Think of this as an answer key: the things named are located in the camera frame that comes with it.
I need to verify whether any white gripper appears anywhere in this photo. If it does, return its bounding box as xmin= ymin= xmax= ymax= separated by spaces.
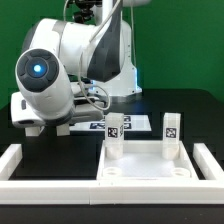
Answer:
xmin=11 ymin=92 xmax=103 ymax=128

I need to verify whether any white square table top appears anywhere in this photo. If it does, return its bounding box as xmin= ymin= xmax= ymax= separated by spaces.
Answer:
xmin=97 ymin=140 xmax=198 ymax=180

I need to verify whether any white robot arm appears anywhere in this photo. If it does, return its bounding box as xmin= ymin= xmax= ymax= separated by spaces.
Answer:
xmin=11 ymin=0 xmax=141 ymax=128

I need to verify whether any white U-shaped obstacle fence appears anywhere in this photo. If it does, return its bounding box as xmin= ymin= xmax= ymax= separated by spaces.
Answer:
xmin=0 ymin=144 xmax=224 ymax=205

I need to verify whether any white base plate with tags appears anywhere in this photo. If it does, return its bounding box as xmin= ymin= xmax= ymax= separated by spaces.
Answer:
xmin=70 ymin=115 xmax=152 ymax=132

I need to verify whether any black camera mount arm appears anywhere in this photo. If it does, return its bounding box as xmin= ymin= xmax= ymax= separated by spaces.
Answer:
xmin=73 ymin=0 xmax=102 ymax=24

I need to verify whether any white cable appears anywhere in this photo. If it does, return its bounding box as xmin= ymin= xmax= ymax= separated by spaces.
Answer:
xmin=62 ymin=0 xmax=75 ymax=21

